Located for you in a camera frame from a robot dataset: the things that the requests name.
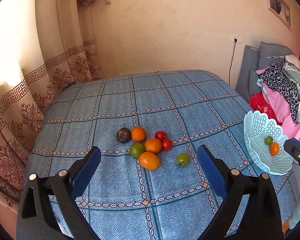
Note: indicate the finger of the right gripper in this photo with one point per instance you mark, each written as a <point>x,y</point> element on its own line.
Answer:
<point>292,147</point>

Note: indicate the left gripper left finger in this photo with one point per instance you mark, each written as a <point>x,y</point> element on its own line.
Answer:
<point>36,219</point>

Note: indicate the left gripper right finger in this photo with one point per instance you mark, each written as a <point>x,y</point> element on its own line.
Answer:
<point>261,218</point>

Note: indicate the large orange front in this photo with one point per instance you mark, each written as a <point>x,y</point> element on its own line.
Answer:
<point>274,148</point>

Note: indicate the large orange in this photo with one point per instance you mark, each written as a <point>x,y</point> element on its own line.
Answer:
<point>274,148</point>
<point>149,160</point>

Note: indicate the green round fruit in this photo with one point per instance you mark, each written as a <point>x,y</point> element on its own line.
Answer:
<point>136,149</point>

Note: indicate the red tomato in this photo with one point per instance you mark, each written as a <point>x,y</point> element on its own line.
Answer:
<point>160,135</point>
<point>166,144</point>

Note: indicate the orange tangerine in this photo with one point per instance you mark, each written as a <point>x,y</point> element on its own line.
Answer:
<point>153,145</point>
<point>138,134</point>

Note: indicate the green fruit bottom edge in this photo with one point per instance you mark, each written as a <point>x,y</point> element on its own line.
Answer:
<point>268,140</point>

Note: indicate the light blue plastic basket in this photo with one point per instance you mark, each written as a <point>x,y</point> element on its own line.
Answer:
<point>257,127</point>

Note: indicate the red blanket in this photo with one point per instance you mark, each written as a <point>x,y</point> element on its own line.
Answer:
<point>258,103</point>

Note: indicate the pile of clothes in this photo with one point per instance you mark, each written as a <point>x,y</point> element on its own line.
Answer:
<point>280,85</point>

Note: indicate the green tomato with stem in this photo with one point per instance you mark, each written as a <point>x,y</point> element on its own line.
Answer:
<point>182,159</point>

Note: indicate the blue patterned bed cover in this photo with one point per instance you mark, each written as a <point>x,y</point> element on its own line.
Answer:
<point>149,127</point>

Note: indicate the grey cushion headboard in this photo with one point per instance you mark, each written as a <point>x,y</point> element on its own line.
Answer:
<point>257,59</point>

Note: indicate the dark brown avocado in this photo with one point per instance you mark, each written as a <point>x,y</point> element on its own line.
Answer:
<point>123,135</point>

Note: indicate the large orange near cluster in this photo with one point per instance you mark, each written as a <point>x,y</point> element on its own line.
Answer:
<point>149,160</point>

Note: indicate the beige patterned curtain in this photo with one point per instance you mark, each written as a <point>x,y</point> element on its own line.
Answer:
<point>45,46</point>

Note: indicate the white wall socket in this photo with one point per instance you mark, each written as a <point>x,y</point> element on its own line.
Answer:
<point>237,40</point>

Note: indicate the framed wall picture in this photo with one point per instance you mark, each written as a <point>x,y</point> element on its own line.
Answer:
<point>281,10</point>

